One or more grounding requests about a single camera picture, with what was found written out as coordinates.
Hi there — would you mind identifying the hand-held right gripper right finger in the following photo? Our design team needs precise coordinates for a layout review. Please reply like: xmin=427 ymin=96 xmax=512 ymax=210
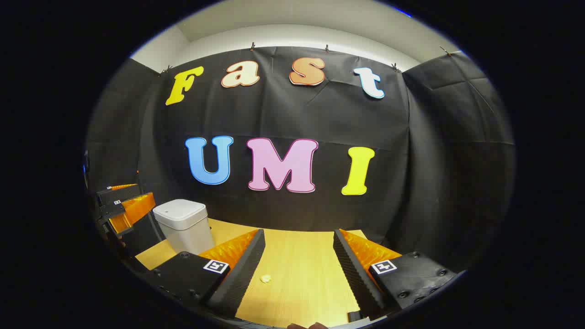
xmin=332 ymin=228 xmax=457 ymax=323

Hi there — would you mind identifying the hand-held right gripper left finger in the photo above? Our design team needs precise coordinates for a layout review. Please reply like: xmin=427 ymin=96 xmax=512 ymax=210
xmin=146 ymin=228 xmax=266 ymax=319

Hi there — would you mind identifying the white desktop garbage bin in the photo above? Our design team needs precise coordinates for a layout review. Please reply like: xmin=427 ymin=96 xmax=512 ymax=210
xmin=153 ymin=199 xmax=215 ymax=255

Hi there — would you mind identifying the wooden desktop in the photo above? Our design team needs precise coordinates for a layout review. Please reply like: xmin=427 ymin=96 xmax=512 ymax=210
xmin=135 ymin=218 xmax=403 ymax=328

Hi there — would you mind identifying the black backdrop cloth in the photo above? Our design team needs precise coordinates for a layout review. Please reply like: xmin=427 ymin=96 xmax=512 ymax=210
xmin=86 ymin=46 xmax=517 ymax=275

